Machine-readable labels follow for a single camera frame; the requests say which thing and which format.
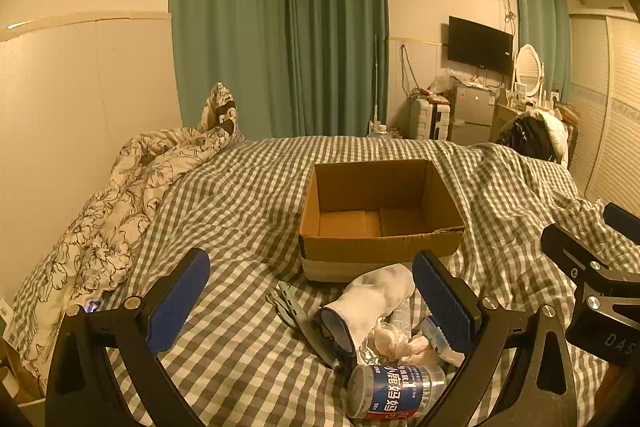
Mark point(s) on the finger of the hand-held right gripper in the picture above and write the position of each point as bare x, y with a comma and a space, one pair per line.
570, 252
622, 222

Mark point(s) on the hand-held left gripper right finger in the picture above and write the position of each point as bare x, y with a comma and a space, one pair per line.
445, 302

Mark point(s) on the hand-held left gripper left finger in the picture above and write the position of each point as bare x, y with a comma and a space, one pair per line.
177, 302

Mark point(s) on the white tube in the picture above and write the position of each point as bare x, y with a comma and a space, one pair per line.
440, 344

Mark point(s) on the plastic wrapper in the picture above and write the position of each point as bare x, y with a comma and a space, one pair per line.
402, 314

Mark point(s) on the white sock-shaped pouch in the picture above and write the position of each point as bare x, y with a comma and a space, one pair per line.
372, 299

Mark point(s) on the clear bottle with blue label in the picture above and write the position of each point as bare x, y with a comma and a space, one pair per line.
395, 389

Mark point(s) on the brown cardboard box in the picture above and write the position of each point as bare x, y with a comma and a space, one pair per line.
380, 192

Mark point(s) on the dark grey tool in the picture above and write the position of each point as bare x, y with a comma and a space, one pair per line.
320, 347

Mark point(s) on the white garment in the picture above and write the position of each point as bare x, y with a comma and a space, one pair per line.
560, 134

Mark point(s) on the floral quilt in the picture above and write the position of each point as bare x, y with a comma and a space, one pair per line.
115, 207

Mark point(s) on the white louvered wardrobe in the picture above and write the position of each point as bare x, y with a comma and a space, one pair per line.
610, 107

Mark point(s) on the black jacket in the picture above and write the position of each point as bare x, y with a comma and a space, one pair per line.
525, 137

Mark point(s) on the vanity dresser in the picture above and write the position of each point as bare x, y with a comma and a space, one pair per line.
502, 117

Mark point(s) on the silver mini fridge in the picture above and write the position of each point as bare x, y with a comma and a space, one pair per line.
472, 114

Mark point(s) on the white oval vanity mirror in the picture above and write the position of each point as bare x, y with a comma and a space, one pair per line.
528, 67

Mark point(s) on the large clear water bottle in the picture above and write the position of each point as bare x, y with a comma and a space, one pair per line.
381, 132

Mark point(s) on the white suitcase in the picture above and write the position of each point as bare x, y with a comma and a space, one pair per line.
425, 119

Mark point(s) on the narrow green curtain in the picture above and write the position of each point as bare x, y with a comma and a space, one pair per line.
542, 32

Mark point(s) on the large green curtain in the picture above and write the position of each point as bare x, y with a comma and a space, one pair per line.
280, 32

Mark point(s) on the black wall television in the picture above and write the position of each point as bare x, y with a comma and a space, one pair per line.
480, 44

